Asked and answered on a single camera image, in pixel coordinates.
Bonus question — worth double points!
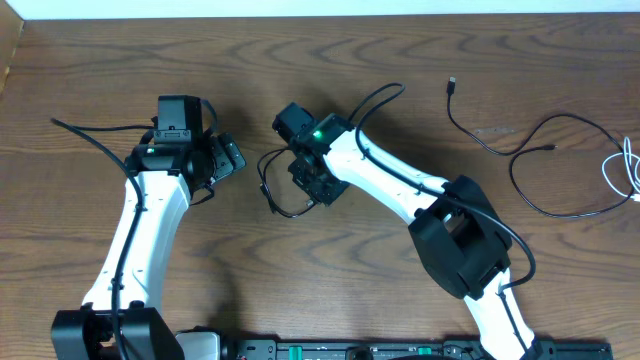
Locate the black USB cable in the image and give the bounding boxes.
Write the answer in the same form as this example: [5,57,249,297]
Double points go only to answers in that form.
[446,76,636,220]
[256,146,317,220]

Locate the white USB cable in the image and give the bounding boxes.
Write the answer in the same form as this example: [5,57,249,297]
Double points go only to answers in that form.
[600,136,640,203]

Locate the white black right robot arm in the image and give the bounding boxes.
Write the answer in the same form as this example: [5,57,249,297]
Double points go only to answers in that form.
[272,103,537,359]

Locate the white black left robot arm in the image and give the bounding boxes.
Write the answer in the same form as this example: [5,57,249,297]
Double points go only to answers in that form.
[51,95,246,359]

